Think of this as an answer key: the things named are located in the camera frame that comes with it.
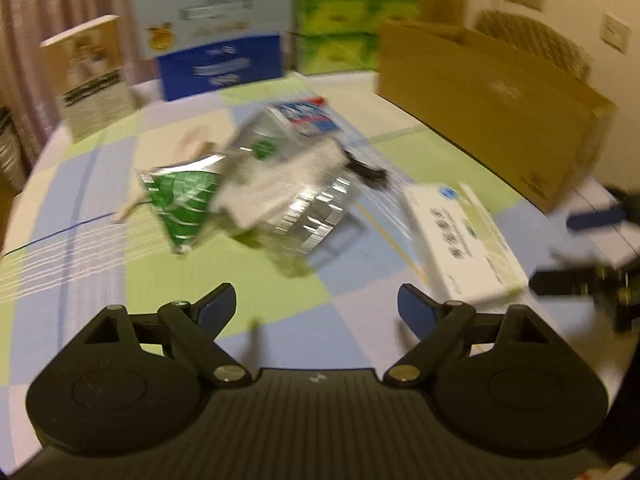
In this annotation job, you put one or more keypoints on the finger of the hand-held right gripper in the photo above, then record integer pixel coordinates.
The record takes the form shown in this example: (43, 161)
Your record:
(562, 281)
(595, 218)

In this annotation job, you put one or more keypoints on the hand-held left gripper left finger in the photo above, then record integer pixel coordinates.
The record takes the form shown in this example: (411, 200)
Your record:
(220, 305)

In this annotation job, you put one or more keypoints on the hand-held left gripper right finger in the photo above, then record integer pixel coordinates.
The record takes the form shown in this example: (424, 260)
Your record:
(414, 306)

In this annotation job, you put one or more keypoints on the white medicine box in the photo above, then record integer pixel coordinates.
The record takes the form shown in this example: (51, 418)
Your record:
(462, 245)

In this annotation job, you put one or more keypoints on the silver green foil bag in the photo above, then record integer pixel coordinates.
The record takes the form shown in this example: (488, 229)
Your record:
(295, 200)

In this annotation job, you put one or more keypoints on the brown cardboard box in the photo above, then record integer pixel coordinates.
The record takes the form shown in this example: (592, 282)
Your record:
(490, 110)

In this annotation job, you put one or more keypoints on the blue white tissue packet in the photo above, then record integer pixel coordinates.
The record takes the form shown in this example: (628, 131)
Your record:
(306, 116)

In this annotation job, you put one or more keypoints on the plaid cloth desktop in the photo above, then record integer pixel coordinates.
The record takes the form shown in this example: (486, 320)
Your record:
(75, 185)

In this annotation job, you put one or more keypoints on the small black clip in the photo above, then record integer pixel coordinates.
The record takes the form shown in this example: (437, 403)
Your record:
(367, 172)

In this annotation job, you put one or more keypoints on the white plastic spoon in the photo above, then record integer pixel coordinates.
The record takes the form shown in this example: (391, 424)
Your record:
(192, 142)

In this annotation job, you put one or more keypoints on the quilted chair back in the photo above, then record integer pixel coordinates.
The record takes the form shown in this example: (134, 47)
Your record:
(537, 37)

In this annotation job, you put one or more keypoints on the beige printed box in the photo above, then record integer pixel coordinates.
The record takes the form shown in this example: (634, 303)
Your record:
(92, 75)

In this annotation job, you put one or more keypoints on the blue white milk carton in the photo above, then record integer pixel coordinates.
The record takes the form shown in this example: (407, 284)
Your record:
(215, 35)

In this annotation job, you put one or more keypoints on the green printed carton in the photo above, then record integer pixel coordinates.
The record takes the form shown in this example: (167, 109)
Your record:
(355, 15)

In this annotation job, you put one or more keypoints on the pink curtain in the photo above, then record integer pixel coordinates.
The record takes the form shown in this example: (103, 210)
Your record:
(30, 5)

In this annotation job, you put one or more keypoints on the white wall switch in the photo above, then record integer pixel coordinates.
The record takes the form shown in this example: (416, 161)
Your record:
(615, 31)

